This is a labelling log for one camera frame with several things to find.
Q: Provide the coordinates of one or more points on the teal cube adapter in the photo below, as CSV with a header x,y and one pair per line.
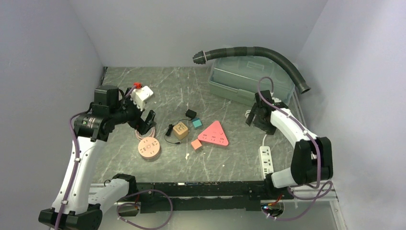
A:
x,y
197,123

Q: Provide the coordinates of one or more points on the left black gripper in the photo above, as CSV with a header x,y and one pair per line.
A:
x,y
142,126

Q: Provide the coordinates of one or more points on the pink triangular power strip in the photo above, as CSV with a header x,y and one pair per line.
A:
x,y
214,134

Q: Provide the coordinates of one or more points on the salmon cube plug adapter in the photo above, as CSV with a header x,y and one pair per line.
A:
x,y
196,144

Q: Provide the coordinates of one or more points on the round pink power socket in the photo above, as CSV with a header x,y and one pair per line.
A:
x,y
149,148

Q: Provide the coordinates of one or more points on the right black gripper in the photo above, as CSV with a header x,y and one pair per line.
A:
x,y
269,129

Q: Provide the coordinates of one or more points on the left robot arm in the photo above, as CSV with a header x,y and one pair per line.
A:
x,y
74,208

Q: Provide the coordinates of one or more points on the white power strip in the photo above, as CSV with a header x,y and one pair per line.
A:
x,y
266,163

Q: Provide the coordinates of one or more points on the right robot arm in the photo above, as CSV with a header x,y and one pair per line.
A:
x,y
312,155

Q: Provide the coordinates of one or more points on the tan cube socket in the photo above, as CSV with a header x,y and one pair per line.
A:
x,y
180,131

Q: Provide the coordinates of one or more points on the aluminium frame rail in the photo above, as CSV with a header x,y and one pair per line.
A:
x,y
317,193

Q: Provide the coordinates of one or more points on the green plastic storage box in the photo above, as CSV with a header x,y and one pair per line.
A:
x,y
236,79

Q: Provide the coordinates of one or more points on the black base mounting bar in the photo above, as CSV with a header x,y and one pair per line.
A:
x,y
162,202

